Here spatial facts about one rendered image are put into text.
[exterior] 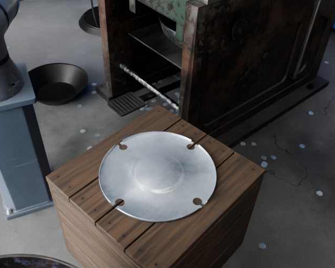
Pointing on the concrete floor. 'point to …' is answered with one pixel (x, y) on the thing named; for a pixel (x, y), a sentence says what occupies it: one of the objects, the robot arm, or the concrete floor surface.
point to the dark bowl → (57, 82)
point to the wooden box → (165, 236)
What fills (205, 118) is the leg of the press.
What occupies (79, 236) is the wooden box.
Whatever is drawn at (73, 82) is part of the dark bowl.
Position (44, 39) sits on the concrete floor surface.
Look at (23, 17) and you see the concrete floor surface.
